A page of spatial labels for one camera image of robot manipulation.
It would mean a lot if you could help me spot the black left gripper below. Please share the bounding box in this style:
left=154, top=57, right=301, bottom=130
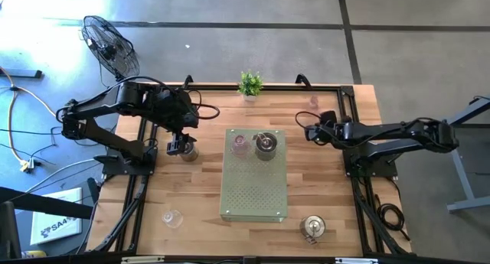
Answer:
left=152, top=90, right=201, bottom=156

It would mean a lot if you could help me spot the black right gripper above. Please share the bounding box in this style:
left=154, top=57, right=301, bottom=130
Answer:
left=304, top=110, right=354, bottom=147

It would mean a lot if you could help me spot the clear glass candle holder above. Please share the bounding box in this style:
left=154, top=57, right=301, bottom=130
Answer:
left=161, top=209, right=184, bottom=230

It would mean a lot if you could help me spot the tin candle with brown tag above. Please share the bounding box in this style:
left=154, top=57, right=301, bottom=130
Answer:
left=299, top=214, right=327, bottom=245

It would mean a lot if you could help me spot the green perforated metal shelf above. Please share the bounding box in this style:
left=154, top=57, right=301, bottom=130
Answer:
left=219, top=128, right=289, bottom=223

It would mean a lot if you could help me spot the small potted green plant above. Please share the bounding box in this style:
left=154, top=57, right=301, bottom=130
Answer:
left=237, top=70, right=264, bottom=103

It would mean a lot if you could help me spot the black floor fan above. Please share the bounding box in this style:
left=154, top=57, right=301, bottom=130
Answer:
left=80, top=15, right=141, bottom=85

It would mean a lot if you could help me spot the white printed box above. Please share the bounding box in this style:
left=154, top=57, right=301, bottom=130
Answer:
left=29, top=187, right=83, bottom=246

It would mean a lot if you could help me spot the black floor bar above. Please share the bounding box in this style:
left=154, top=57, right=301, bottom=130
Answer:
left=0, top=69, right=43, bottom=80

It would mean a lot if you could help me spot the black aluminium table frame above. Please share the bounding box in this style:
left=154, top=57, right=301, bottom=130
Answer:
left=91, top=83, right=413, bottom=257

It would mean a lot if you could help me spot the coiled black cable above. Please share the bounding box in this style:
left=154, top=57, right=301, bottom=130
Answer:
left=375, top=194, right=411, bottom=242

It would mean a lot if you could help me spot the white floor cable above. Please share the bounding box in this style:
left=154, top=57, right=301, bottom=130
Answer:
left=24, top=158, right=104, bottom=194

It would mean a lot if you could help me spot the silver metal bracket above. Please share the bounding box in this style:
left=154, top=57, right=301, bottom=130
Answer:
left=335, top=257, right=379, bottom=264
left=121, top=256, right=165, bottom=264

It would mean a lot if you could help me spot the grey metal table frame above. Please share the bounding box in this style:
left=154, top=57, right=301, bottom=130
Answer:
left=438, top=97, right=490, bottom=213

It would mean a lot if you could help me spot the yellow extension cable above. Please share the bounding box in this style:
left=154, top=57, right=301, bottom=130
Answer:
left=0, top=67, right=83, bottom=173

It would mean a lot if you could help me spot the black floor cable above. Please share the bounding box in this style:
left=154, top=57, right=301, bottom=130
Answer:
left=0, top=63, right=129, bottom=160

